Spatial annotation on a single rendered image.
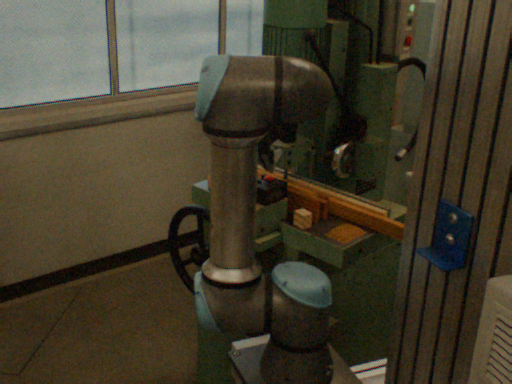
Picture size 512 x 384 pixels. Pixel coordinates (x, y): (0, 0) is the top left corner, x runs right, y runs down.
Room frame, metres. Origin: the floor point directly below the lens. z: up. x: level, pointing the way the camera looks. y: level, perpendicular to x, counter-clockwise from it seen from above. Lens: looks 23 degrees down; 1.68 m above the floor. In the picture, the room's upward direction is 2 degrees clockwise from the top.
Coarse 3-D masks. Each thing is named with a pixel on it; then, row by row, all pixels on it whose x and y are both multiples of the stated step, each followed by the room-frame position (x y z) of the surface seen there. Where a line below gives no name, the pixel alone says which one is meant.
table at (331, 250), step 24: (192, 192) 1.91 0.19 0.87; (288, 216) 1.69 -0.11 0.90; (336, 216) 1.71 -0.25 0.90; (264, 240) 1.60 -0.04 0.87; (288, 240) 1.63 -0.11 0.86; (312, 240) 1.57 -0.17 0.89; (336, 240) 1.55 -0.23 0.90; (360, 240) 1.56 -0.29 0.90; (384, 240) 1.64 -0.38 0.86; (336, 264) 1.51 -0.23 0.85
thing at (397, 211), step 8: (384, 200) 2.07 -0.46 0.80; (392, 208) 2.01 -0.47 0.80; (400, 208) 2.01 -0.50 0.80; (392, 216) 1.94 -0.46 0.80; (400, 216) 1.95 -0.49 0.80; (208, 224) 1.86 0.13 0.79; (208, 232) 1.86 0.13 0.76; (208, 240) 1.86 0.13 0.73; (392, 240) 1.93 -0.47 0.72; (256, 256) 1.71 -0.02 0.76; (264, 256) 1.69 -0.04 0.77; (272, 256) 1.67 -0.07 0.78; (280, 256) 1.65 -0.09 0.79; (312, 256) 1.64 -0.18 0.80; (264, 264) 1.69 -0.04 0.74; (272, 264) 1.67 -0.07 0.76; (312, 264) 1.62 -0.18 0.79; (320, 264) 1.65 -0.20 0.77; (328, 264) 1.68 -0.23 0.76; (264, 272) 1.69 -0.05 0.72; (328, 272) 1.68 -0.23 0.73; (336, 272) 1.71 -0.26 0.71
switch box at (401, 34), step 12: (396, 0) 1.96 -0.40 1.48; (408, 0) 1.97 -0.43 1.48; (384, 12) 1.98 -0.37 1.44; (396, 12) 1.95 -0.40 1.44; (408, 12) 1.97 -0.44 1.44; (384, 24) 1.98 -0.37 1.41; (396, 24) 1.95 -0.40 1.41; (384, 36) 1.97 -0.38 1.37; (396, 36) 1.95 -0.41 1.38; (384, 48) 1.97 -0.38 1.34; (396, 48) 1.94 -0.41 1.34
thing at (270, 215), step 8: (256, 208) 1.61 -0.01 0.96; (264, 208) 1.62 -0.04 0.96; (272, 208) 1.64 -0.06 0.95; (280, 208) 1.67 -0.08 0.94; (256, 216) 1.60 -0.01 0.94; (264, 216) 1.62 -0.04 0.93; (272, 216) 1.64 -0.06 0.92; (280, 216) 1.67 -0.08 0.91; (256, 224) 1.60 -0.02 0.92; (264, 224) 1.62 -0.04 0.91; (272, 224) 1.64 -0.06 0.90; (256, 232) 1.60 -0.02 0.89; (264, 232) 1.62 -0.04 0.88; (272, 232) 1.65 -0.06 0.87
